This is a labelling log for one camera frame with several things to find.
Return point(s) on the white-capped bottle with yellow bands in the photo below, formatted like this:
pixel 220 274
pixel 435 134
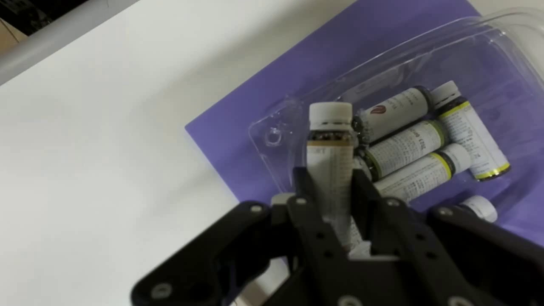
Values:
pixel 471 136

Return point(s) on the clear plastic tray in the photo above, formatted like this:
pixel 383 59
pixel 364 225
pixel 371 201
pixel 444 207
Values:
pixel 501 63

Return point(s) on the dark bottle with green band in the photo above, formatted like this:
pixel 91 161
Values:
pixel 403 148

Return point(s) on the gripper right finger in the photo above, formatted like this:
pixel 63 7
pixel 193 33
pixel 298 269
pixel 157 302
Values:
pixel 480 255

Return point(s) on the purple mat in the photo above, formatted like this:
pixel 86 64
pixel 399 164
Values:
pixel 340 46

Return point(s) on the small white-labelled bottle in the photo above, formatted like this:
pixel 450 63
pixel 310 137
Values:
pixel 482 207

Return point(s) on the white-labelled bottle with red mark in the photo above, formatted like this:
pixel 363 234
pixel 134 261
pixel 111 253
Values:
pixel 395 112

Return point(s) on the white-capped bottle with yellow band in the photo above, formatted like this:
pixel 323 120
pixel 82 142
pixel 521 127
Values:
pixel 420 174

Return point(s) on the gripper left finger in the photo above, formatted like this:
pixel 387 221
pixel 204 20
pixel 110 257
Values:
pixel 238 242

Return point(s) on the white-capped bottle with beige band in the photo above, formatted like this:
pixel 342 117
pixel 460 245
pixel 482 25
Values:
pixel 330 165

